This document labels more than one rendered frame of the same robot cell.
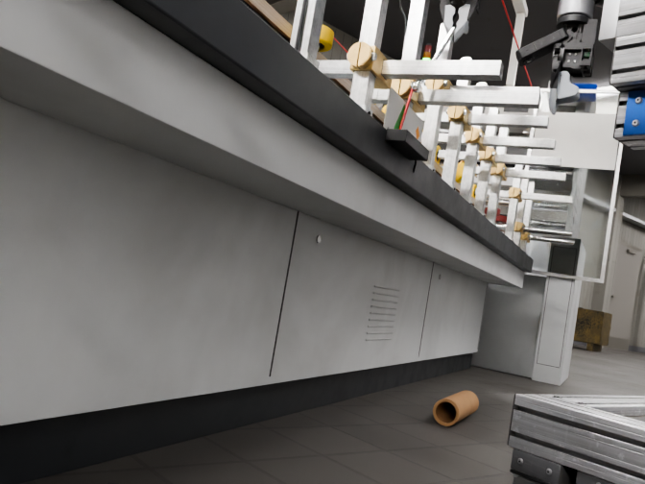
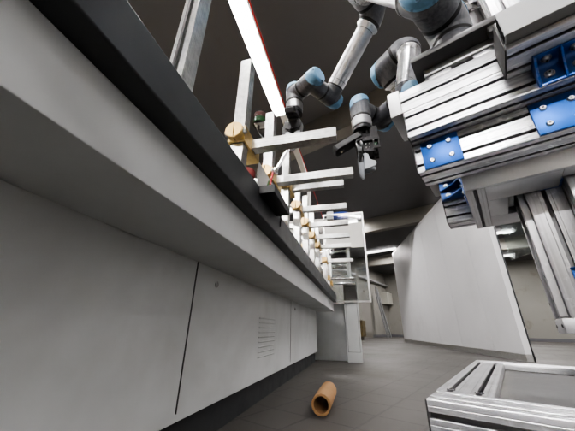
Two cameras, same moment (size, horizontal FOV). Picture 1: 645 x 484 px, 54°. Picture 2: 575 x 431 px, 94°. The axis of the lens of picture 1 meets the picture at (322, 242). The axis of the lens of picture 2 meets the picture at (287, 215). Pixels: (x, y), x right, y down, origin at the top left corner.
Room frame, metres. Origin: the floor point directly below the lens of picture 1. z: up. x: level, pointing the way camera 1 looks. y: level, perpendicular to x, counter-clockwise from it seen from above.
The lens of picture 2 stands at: (0.63, -0.05, 0.33)
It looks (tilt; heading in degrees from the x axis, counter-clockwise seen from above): 23 degrees up; 349
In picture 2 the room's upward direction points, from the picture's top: 1 degrees clockwise
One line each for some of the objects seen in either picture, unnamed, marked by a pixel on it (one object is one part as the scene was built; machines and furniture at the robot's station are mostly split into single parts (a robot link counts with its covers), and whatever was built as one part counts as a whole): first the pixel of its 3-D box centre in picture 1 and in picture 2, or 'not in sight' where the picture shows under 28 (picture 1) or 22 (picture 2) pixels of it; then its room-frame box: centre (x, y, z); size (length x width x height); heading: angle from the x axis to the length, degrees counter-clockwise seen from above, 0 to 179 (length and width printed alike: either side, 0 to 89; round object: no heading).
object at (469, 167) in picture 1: (472, 149); (305, 230); (2.16, -0.46, 0.90); 0.03 x 0.03 x 0.48; 64
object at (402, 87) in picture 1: (407, 94); (269, 180); (1.50, -0.14, 0.84); 0.13 x 0.06 x 0.05; 154
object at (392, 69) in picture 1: (394, 70); (260, 146); (1.27, -0.09, 0.82); 0.43 x 0.03 x 0.04; 64
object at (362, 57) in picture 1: (370, 66); (243, 144); (1.27, -0.04, 0.82); 0.13 x 0.06 x 0.05; 154
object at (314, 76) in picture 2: not in sight; (312, 84); (1.43, -0.30, 1.30); 0.11 x 0.11 x 0.08; 28
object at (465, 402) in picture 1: (457, 406); (325, 397); (2.04, -0.52, 0.04); 0.30 x 0.08 x 0.08; 154
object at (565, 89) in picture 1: (563, 91); (367, 164); (1.35, -0.47, 0.86); 0.06 x 0.03 x 0.09; 64
